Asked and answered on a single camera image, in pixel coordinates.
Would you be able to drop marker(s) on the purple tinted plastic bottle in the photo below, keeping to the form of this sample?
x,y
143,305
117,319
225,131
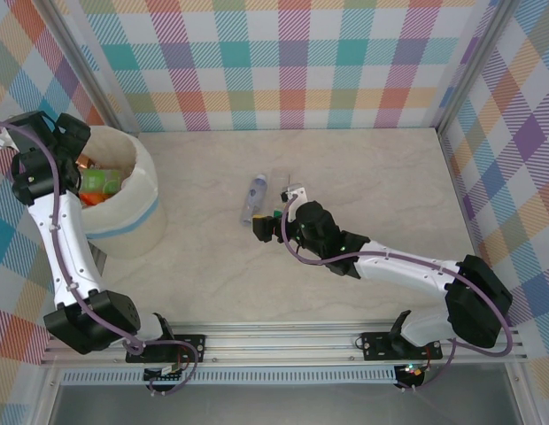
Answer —
x,y
254,199

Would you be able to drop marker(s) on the green label plastic bottle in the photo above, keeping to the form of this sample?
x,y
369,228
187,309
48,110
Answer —
x,y
99,180

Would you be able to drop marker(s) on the tall clear bottle green neck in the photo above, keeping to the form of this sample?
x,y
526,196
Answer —
x,y
279,181

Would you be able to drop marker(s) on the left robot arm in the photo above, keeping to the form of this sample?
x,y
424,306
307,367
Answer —
x,y
66,248

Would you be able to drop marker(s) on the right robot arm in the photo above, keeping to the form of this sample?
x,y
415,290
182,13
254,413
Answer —
x,y
403,270

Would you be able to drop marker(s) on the white bin with blue stripe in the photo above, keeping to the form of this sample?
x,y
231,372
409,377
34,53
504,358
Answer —
x,y
124,230

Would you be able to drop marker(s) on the grey metal shelf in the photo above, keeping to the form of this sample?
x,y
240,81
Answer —
x,y
274,405

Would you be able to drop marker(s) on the right circuit board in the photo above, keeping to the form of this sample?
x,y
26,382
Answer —
x,y
412,372

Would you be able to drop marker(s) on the circuit board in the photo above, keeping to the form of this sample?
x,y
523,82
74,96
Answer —
x,y
161,374
412,372

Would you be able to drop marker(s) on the left circuit board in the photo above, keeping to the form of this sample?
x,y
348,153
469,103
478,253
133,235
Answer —
x,y
161,374

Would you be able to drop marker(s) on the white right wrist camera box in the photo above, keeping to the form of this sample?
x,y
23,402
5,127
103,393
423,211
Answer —
x,y
296,195

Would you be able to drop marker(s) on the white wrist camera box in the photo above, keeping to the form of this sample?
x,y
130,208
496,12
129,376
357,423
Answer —
x,y
1,141
296,195

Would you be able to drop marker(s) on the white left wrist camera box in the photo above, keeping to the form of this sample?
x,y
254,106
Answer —
x,y
1,141

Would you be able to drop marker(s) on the aluminium frame post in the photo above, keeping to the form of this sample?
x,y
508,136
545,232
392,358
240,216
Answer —
x,y
92,57

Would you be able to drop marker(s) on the aluminium mounting rail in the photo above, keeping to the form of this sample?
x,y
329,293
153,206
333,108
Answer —
x,y
279,343

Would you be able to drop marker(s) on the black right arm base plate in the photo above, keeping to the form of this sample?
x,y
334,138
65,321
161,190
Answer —
x,y
376,347

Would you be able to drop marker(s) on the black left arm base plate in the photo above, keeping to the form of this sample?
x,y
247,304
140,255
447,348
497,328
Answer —
x,y
190,347

